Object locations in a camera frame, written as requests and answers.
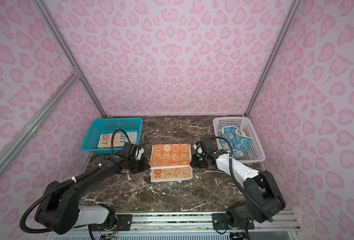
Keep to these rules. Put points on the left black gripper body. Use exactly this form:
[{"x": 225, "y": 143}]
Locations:
[{"x": 137, "y": 165}]

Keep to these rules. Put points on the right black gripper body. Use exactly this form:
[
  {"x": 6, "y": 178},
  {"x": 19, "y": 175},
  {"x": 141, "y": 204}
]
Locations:
[{"x": 200, "y": 161}]

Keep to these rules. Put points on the cream rabbit print towel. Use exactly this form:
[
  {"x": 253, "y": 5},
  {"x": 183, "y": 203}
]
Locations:
[{"x": 119, "y": 140}]

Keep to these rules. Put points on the orange patterned towel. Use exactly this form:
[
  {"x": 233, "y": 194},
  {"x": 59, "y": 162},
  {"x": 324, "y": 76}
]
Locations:
[{"x": 171, "y": 162}]

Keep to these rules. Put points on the white plastic basket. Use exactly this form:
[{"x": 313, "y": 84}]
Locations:
[{"x": 256, "y": 153}]

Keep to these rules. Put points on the teal plastic basket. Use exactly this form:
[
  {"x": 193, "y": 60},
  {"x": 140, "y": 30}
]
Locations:
[{"x": 132, "y": 126}]

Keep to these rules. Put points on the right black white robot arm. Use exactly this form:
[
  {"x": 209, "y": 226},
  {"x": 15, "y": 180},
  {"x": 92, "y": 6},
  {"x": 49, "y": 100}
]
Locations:
[{"x": 263, "y": 198}]

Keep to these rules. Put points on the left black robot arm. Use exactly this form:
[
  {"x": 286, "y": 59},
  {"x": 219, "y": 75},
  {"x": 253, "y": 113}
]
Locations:
[{"x": 59, "y": 210}]

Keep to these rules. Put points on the blue patterned towel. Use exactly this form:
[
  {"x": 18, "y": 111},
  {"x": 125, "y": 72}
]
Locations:
[{"x": 238, "y": 141}]

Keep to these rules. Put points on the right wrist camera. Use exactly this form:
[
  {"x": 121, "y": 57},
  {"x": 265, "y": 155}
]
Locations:
[{"x": 204, "y": 147}]

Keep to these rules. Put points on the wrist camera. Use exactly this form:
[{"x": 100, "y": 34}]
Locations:
[
  {"x": 204, "y": 147},
  {"x": 132, "y": 151}
]

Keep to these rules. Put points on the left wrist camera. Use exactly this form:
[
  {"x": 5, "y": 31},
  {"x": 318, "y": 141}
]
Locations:
[{"x": 132, "y": 151}]

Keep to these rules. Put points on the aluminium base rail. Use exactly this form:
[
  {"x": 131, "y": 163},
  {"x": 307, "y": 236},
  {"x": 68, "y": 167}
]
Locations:
[{"x": 186, "y": 226}]

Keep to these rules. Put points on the aluminium frame post left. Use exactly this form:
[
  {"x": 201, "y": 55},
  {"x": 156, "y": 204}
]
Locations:
[{"x": 49, "y": 20}]

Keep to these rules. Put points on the aluminium frame post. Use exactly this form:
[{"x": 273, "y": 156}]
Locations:
[
  {"x": 278, "y": 43},
  {"x": 49, "y": 20}
]

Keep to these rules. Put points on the aluminium frame strut left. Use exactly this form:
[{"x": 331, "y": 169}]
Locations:
[{"x": 24, "y": 136}]

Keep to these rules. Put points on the aluminium frame post right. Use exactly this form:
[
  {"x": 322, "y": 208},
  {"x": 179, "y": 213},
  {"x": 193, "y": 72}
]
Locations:
[{"x": 278, "y": 43}]

